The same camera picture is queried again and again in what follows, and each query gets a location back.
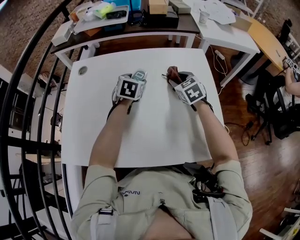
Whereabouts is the black flat device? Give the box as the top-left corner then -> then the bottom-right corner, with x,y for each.
105,10 -> 127,20

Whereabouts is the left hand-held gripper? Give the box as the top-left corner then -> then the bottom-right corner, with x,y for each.
111,73 -> 148,104

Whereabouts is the grey flat box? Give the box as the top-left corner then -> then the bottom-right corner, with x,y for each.
168,0 -> 192,14

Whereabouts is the black rectangular box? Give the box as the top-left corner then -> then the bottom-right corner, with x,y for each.
142,10 -> 180,28

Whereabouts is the black pack with cables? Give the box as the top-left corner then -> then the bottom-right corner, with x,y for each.
184,162 -> 226,203

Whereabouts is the white rectangular box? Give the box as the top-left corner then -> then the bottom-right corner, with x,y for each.
51,20 -> 74,47

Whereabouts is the grey left shoulder strap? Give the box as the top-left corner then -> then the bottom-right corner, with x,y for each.
90,207 -> 117,240

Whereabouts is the black metal railing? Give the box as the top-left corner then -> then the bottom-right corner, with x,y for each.
0,0 -> 78,240

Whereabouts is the curved wooden desk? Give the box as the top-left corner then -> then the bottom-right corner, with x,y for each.
247,18 -> 293,71

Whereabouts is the white power cable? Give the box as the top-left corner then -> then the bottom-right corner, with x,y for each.
208,45 -> 229,94

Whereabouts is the person's beige shirt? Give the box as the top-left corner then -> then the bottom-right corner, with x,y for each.
70,160 -> 254,240

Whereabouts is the person's right forearm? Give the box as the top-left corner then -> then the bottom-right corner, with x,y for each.
195,100 -> 240,167

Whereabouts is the light wooden box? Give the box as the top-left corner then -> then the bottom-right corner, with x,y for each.
148,0 -> 169,15

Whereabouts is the brown cardboard box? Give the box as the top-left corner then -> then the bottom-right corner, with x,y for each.
231,14 -> 253,32

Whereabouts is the tall blue box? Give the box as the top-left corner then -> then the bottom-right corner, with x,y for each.
129,0 -> 142,12

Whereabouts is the white side table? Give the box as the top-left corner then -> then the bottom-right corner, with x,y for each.
187,0 -> 261,87

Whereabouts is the person's left forearm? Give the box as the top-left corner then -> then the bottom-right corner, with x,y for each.
88,98 -> 132,169

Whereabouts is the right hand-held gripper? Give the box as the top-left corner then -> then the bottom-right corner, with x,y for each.
168,71 -> 207,106

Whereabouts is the white paper sheet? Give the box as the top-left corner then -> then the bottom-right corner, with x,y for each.
191,0 -> 237,25

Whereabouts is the black office chair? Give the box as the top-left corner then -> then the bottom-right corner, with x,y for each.
245,75 -> 300,145

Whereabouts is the yellow-green plastic item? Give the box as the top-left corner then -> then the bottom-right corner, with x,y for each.
93,2 -> 115,19

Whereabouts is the blue flat box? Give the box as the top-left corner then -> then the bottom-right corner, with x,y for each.
104,23 -> 126,32

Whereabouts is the white plastic tray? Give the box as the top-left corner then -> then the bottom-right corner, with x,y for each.
74,4 -> 130,33

